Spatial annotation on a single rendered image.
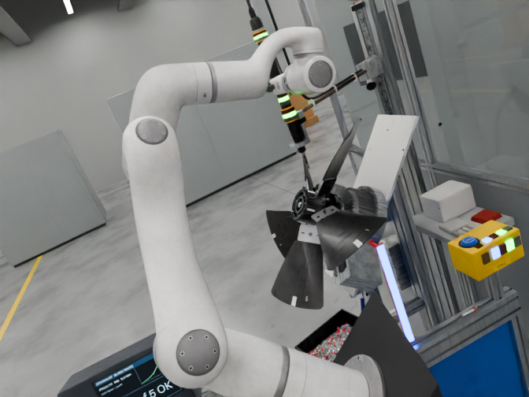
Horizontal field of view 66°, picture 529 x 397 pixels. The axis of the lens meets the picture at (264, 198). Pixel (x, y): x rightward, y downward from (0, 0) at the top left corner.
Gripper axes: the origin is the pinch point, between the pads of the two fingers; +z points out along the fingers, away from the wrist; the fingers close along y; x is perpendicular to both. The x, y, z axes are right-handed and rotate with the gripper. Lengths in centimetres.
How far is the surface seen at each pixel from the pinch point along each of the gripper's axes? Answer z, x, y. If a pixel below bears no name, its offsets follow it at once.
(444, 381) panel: -35, -97, 5
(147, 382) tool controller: -40, -46, -65
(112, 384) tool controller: -39, -43, -72
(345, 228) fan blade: -13.4, -47.3, -0.6
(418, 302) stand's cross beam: 13, -107, 28
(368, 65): 33, -10, 48
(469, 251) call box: -38, -58, 22
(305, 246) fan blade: 6, -57, -10
